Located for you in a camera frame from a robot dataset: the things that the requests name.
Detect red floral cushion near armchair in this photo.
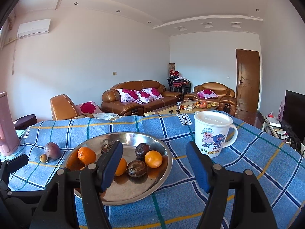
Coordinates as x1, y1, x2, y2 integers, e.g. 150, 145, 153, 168
75, 101, 102, 115

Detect white red floral cushion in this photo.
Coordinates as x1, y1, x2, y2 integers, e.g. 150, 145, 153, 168
117, 88, 142, 104

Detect dark wrinkled passion fruit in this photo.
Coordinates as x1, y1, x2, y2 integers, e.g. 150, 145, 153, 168
126, 160, 147, 178
100, 144, 112, 155
135, 143, 150, 159

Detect purple passion fruit smooth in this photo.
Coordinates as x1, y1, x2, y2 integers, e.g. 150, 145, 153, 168
44, 142, 61, 162

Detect steel round plate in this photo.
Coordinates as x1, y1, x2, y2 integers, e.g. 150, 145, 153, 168
64, 132, 173, 206

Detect coffee table with fruit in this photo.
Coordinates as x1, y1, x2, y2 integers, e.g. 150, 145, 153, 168
144, 100, 218, 116

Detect black television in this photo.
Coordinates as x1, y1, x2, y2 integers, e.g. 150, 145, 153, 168
281, 90, 305, 144

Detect floral cushion on far armchair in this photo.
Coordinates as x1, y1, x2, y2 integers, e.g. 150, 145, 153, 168
197, 89, 218, 99

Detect blue plaid tablecloth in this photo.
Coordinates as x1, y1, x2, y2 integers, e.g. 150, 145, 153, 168
9, 115, 304, 228

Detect dark stool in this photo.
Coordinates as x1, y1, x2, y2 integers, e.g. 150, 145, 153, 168
13, 114, 37, 130

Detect pink electric kettle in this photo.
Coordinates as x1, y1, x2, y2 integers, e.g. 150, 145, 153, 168
0, 92, 20, 156

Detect white cartoon mug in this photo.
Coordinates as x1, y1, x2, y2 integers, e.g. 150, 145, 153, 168
194, 111, 238, 158

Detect small yellow-brown round fruit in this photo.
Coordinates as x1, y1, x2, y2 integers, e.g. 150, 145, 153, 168
40, 154, 47, 163

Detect stacked dark chairs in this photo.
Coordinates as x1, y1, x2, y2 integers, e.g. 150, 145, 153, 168
168, 69, 191, 95

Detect orange mandarin plate middle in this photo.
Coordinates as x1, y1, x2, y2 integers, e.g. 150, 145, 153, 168
115, 158, 127, 176

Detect brown leather armchair near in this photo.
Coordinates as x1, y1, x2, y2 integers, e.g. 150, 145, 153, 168
50, 94, 80, 120

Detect brown wooden door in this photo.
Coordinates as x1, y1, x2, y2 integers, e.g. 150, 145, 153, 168
236, 49, 261, 113

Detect brown leather three-seat sofa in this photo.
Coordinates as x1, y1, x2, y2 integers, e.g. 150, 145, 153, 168
101, 80, 182, 116

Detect orange mandarin plate right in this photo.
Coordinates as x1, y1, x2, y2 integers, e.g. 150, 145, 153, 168
144, 150, 163, 169

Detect brown leather armchair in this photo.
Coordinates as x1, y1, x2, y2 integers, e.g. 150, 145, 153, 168
50, 94, 80, 120
184, 82, 237, 116

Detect white wall air conditioner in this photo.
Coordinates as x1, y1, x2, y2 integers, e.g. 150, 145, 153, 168
17, 19, 51, 39

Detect brown leather armchair far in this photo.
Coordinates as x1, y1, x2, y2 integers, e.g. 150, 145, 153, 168
184, 82, 237, 116

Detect orange mandarin outside plate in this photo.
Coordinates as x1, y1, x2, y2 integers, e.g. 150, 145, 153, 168
78, 147, 96, 165

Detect tv stand with clutter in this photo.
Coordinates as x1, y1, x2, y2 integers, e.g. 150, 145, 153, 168
257, 111, 304, 157

